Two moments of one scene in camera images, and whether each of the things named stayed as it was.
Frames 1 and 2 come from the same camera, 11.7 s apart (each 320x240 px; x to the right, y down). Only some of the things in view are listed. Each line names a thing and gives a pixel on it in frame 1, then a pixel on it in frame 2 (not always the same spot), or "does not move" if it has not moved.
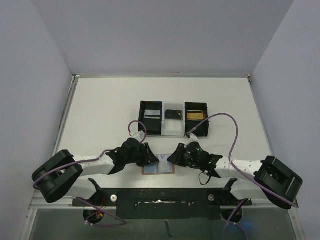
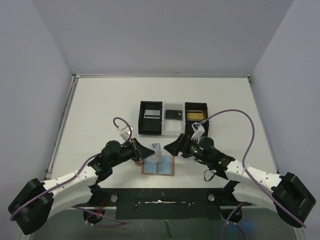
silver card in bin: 152,114 does not move
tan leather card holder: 163,167 does not move
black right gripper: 180,153 to 186,144
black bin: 150,114 does not move
